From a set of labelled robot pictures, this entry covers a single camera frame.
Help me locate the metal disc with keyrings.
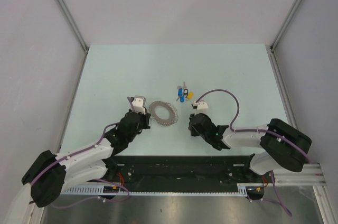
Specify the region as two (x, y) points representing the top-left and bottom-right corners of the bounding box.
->
(149, 101), (179, 126)

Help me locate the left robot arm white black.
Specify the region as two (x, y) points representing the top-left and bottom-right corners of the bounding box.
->
(22, 110), (151, 208)

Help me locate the yellow key tag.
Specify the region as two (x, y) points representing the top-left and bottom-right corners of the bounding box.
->
(186, 92), (194, 100)

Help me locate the silver key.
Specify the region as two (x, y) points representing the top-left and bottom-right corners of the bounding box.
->
(176, 82), (188, 101)

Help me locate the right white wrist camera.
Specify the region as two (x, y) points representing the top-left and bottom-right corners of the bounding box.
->
(192, 100), (209, 114)

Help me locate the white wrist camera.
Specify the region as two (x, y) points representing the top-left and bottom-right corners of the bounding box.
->
(192, 100), (209, 114)
(127, 96), (147, 115)

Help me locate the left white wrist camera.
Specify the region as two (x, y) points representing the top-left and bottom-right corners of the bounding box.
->
(127, 96), (147, 115)

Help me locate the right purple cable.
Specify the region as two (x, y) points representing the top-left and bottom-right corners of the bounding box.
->
(194, 89), (312, 217)

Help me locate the purple cable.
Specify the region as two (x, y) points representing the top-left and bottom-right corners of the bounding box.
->
(194, 89), (312, 217)
(28, 97), (133, 209)

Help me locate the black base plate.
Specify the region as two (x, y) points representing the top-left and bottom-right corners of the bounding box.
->
(103, 156), (271, 193)

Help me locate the white slotted cable duct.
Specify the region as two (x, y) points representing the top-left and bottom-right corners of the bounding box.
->
(61, 184), (247, 197)

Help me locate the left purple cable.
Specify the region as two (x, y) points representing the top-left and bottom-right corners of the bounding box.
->
(28, 97), (133, 209)

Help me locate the left aluminium frame post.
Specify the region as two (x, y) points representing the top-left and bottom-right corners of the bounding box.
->
(55, 0), (89, 54)

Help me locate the aluminium frame post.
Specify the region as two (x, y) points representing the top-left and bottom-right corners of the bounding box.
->
(270, 0), (303, 52)
(55, 0), (89, 54)

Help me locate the right aluminium frame post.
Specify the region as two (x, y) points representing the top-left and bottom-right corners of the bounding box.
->
(270, 0), (303, 52)

